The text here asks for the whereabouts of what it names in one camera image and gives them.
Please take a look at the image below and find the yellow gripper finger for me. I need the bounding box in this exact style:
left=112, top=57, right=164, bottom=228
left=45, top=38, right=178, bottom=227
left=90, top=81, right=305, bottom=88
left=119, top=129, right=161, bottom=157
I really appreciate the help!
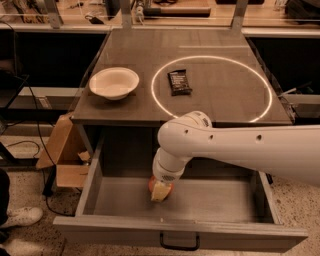
left=150, top=180, right=175, bottom=203

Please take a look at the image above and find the red apple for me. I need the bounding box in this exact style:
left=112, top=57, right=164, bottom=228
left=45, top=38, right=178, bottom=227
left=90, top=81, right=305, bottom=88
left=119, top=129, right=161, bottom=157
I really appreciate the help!
left=148, top=175, right=175, bottom=198

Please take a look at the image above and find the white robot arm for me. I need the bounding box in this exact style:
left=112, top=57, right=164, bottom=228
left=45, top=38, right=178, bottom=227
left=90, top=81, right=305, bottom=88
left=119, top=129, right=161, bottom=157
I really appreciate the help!
left=149, top=111, right=320, bottom=202

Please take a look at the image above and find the grey open drawer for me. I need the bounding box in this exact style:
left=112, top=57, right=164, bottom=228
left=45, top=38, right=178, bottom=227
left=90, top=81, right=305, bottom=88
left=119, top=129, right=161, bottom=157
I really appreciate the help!
left=54, top=127, right=308, bottom=252

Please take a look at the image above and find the grey counter cabinet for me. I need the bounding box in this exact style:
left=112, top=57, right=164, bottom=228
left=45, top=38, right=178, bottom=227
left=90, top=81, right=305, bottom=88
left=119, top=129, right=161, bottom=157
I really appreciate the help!
left=70, top=27, right=293, bottom=161

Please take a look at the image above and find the brown cardboard box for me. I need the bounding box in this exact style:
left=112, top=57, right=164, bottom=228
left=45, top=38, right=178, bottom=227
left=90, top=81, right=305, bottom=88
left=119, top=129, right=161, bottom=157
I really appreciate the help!
left=36, top=113, right=91, bottom=188

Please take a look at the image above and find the black snack bar wrapper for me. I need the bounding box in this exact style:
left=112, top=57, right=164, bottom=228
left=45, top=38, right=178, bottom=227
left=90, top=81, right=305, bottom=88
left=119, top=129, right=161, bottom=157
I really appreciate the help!
left=167, top=69, right=192, bottom=96

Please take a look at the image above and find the white bowl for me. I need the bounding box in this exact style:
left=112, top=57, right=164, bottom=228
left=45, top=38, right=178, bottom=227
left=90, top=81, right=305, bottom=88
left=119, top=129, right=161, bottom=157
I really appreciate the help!
left=89, top=67, right=140, bottom=100

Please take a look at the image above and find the white sneaker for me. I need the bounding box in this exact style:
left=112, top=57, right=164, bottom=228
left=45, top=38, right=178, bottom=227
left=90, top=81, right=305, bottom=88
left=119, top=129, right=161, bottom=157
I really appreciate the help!
left=0, top=207, right=43, bottom=229

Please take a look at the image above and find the black drawer handle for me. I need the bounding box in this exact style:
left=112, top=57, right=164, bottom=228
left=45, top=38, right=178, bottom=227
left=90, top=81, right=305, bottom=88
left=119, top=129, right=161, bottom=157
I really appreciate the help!
left=159, top=231, right=200, bottom=251

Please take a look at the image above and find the black floor cable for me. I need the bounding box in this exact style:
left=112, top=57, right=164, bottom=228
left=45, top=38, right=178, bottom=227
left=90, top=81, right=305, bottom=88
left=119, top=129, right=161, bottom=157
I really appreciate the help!
left=0, top=19, right=78, bottom=218

